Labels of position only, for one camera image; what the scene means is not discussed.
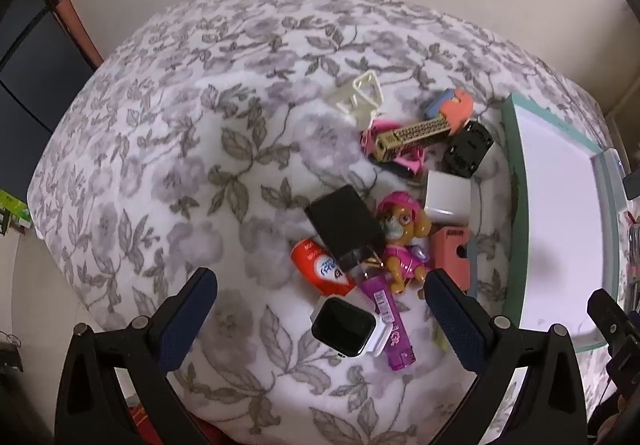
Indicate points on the pink toy car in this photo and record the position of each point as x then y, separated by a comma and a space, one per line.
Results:
372, 135

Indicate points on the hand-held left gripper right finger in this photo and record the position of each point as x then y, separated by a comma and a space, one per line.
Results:
456, 325

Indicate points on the purple tube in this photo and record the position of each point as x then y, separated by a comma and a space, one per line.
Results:
395, 345

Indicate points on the dark cabinet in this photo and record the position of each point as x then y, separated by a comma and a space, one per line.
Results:
30, 90

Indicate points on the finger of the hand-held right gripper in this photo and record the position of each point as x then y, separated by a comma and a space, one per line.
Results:
611, 325

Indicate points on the orange tube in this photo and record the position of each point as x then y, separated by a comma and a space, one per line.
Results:
320, 265

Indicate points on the black wall charger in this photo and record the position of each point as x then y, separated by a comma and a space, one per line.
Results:
342, 222

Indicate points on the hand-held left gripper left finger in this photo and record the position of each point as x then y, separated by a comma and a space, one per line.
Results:
186, 325

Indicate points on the cream plastic frame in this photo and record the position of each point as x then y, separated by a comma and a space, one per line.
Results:
342, 101

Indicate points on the gold toy bus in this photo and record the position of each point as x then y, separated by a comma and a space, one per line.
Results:
410, 137

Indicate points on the black plugged power adapter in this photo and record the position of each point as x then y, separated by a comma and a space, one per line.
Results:
633, 185

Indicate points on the teal cardboard box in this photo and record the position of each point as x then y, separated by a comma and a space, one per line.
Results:
560, 225

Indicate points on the green box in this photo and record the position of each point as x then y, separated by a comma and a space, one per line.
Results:
12, 205

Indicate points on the white cube charger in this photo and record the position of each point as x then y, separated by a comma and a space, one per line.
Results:
447, 192

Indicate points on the floral printed blanket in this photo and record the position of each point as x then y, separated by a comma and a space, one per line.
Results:
200, 125

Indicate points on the puppy toy figure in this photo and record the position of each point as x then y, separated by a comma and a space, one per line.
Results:
405, 257

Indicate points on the black cube adapter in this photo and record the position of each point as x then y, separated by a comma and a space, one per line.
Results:
467, 150

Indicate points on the orange blue fidget toy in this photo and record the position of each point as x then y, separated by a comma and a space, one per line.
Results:
452, 112

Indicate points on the orange board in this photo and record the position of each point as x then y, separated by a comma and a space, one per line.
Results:
75, 30

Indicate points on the white smart watch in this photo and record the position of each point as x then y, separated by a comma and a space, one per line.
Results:
345, 322

